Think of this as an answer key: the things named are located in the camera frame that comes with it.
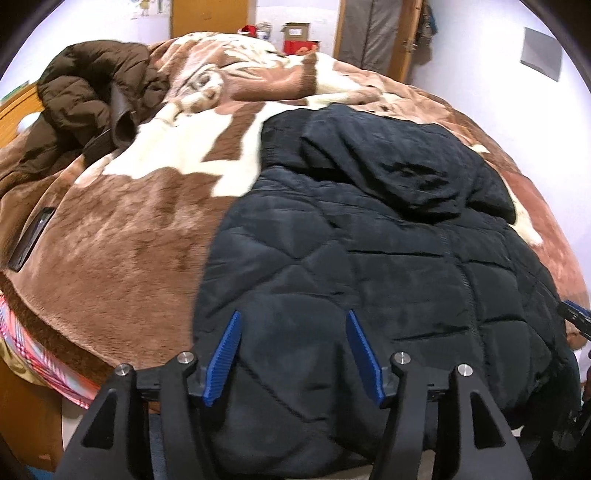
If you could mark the brown puffer jacket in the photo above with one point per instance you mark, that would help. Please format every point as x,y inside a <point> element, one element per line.
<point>78,87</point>

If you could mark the wooden bed frame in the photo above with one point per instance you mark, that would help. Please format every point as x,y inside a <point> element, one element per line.
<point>27,415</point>

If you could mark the open cardboard box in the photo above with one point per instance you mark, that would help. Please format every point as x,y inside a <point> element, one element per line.
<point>295,32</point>

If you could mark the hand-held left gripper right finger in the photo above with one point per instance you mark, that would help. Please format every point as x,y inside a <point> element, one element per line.
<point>364,360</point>

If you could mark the wall poster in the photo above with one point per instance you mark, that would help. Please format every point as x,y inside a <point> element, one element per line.
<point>145,8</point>

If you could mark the hanging handbag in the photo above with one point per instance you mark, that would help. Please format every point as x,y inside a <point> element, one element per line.
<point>427,23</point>

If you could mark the white round object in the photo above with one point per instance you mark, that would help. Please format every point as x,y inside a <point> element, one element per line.
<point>27,122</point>

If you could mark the brown and white printed blanket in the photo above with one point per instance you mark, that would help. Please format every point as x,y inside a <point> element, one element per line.
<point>129,240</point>

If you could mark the wooden cabinet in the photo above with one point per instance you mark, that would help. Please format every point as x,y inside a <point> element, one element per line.
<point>14,115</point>

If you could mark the red box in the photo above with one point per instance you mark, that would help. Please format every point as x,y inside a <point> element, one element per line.
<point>300,47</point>

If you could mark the black puffer jacket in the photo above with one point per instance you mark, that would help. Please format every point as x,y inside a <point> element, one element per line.
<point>369,258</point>

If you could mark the pink striped bedsheet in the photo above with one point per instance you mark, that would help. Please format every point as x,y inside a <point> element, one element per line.
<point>41,360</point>

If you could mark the wooden door with grey cover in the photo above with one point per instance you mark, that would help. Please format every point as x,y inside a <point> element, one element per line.
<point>374,37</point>

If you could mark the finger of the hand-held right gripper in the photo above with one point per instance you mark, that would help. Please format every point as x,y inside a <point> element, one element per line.
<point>575,318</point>

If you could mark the wooden wardrobe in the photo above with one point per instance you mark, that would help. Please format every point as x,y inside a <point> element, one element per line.
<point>207,18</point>

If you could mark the black phone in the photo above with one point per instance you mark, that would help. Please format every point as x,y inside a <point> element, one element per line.
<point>30,240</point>

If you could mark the grey wall panel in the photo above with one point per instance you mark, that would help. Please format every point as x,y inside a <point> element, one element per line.
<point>540,53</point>

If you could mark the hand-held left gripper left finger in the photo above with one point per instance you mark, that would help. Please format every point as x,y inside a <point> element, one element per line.
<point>224,360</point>

